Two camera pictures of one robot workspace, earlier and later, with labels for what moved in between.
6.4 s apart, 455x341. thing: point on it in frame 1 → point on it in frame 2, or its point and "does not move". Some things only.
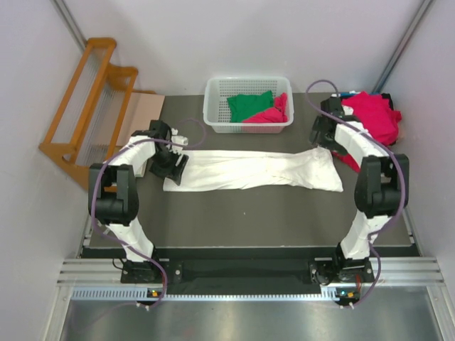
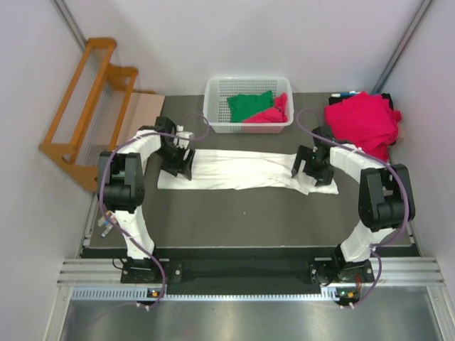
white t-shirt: (217, 169) does not move
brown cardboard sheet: (143, 107) does not move
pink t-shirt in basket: (277, 114) does not move
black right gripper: (318, 127) → (323, 177)
